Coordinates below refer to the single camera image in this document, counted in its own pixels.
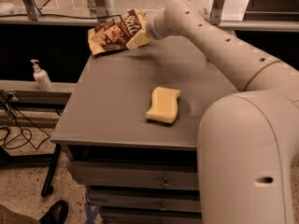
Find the brown chip bag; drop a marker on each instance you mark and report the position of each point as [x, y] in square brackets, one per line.
[114, 34]

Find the black shoe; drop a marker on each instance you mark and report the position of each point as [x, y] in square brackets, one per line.
[57, 214]

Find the bottom grey drawer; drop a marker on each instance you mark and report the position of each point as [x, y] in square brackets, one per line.
[142, 217]

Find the black table leg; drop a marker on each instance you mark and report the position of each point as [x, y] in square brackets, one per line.
[47, 187]

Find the grey metal frame rail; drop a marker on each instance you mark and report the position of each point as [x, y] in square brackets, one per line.
[247, 15]

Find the tan trouser leg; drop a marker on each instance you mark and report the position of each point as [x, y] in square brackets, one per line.
[9, 217]

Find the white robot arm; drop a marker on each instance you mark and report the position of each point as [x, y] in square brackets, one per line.
[247, 140]

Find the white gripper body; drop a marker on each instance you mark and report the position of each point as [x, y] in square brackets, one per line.
[150, 29]

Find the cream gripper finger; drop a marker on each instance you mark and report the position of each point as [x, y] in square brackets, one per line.
[138, 40]

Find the grey drawer cabinet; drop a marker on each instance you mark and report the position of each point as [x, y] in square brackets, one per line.
[105, 117]

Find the white pump bottle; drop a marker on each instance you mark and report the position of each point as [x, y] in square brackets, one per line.
[41, 76]

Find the middle grey drawer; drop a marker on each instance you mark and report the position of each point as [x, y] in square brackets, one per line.
[152, 199]

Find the grey drawer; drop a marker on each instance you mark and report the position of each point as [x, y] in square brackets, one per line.
[152, 199]
[142, 217]
[132, 175]

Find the yellow sponge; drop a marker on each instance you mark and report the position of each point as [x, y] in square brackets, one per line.
[164, 105]

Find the top grey drawer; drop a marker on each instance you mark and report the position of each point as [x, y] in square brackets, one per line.
[132, 175]

